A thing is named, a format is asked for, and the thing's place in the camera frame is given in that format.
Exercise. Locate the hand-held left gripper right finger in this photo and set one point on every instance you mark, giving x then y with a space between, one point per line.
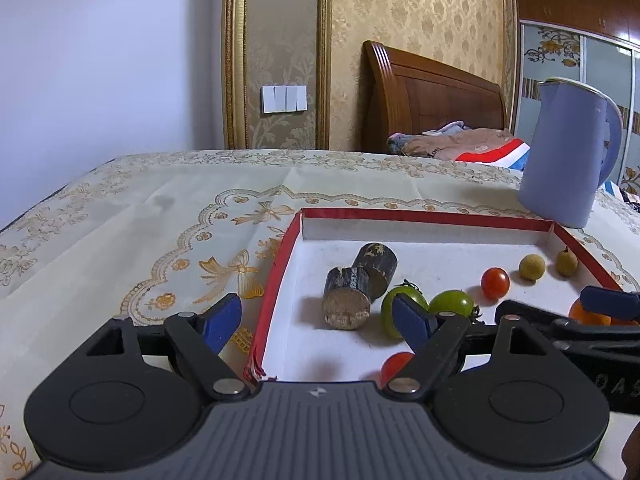
412 322

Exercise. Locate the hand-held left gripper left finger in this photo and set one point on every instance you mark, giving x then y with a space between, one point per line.
222 325

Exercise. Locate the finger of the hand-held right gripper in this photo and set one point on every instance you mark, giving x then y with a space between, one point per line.
545 317
615 302

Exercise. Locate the green tomato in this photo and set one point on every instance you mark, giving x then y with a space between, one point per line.
452 302
389 312

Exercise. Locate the small orange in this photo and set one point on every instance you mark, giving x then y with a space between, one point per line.
590 316

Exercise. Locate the red cherry tomato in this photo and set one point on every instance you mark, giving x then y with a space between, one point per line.
395 367
495 282

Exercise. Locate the yellow longan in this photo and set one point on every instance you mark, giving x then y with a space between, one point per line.
531 267
567 262

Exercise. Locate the dark sugarcane piece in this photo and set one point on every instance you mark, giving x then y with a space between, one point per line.
377 265
346 305

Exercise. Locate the red cardboard box tray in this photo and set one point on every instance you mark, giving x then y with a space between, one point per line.
440 255

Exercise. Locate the blue white striped cloth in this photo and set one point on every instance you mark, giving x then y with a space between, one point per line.
614 187

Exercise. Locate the blue plastic kettle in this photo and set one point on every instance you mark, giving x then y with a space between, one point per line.
565 155

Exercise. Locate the brown striped blanket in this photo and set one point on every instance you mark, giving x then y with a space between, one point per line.
460 145

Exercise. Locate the wooden bed headboard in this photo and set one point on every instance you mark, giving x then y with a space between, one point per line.
430 95

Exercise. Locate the wardrobe with floral glass doors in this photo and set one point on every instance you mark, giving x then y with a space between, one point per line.
575 35

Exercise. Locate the white wall light switch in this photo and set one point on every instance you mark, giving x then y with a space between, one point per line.
284 99

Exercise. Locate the gold wall panel frame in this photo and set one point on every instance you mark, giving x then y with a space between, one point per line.
235 60

